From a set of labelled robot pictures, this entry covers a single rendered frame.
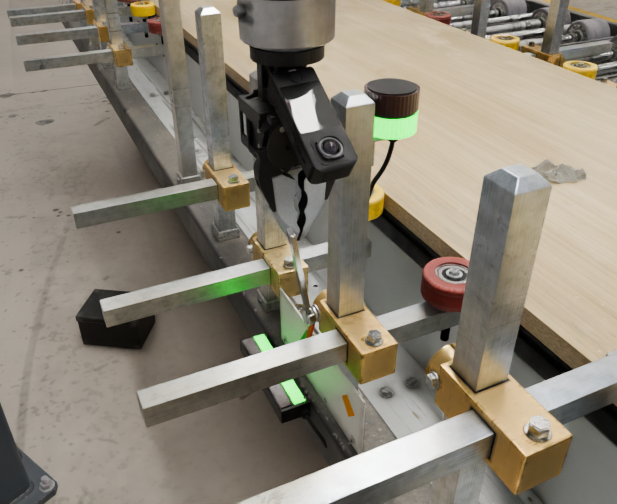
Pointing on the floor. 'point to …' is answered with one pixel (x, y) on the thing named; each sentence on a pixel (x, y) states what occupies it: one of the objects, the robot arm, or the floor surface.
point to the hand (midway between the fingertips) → (299, 233)
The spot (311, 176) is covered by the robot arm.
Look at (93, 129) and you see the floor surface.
